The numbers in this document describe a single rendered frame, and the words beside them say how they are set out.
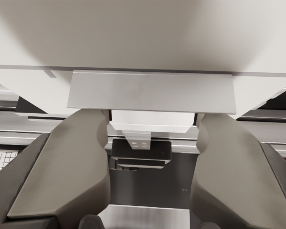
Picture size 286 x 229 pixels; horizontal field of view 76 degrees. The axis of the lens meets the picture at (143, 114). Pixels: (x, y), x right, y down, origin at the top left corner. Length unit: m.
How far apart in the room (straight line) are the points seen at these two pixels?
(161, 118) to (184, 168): 0.54
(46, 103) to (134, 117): 0.08
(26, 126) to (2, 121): 0.06
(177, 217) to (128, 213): 0.04
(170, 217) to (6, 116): 0.46
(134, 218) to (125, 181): 0.51
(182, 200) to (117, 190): 0.22
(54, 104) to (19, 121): 0.37
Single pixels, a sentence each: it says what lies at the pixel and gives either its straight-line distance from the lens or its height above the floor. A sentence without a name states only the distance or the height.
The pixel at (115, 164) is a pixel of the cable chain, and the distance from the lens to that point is 0.57.
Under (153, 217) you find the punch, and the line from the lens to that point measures 0.19.
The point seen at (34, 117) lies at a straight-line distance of 0.24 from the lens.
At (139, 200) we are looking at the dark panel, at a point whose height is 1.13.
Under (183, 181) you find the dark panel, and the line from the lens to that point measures 0.70.
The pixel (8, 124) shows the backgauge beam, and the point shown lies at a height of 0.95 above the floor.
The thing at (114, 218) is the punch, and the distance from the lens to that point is 0.19.
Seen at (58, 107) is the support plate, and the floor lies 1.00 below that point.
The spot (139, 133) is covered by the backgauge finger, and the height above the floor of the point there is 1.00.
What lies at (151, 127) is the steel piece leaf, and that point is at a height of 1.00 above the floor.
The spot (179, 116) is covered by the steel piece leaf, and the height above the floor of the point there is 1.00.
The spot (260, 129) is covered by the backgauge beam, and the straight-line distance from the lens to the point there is 0.50.
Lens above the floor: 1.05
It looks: 18 degrees down
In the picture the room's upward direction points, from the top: 177 degrees counter-clockwise
